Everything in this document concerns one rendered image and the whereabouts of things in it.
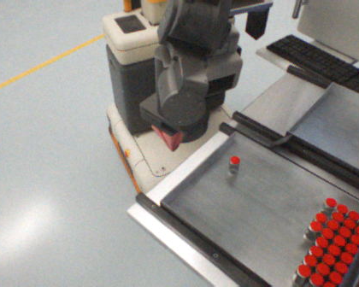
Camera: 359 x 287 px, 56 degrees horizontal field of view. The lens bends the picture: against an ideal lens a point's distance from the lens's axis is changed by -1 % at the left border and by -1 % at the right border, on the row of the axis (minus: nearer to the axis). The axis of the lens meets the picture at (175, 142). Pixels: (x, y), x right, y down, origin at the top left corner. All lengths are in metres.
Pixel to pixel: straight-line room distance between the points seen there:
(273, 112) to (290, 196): 0.27
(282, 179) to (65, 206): 1.29
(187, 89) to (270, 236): 0.38
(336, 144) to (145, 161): 0.92
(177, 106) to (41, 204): 1.53
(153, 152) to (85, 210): 0.47
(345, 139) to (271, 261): 0.39
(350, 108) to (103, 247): 1.19
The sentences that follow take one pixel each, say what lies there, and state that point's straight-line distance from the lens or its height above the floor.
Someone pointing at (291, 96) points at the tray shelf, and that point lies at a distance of 1.01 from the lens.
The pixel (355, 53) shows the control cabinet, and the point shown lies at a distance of 1.39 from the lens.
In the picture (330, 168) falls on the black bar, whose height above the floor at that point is 0.90.
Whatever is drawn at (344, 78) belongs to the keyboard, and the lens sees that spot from 1.24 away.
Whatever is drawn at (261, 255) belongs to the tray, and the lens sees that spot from 0.68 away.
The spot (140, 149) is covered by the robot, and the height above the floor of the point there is 0.28.
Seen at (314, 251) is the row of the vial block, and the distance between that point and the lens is 0.66.
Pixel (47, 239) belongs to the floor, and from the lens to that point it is 1.77.
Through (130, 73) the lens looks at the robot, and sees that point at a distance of 1.45.
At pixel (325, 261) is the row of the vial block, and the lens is 0.65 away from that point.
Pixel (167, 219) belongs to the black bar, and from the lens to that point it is 0.67.
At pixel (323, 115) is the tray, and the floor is 0.88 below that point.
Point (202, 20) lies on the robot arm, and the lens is 0.45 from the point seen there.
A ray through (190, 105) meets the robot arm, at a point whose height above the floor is 1.20.
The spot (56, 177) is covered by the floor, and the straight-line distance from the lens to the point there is 1.98.
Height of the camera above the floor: 1.48
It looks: 46 degrees down
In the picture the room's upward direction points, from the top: straight up
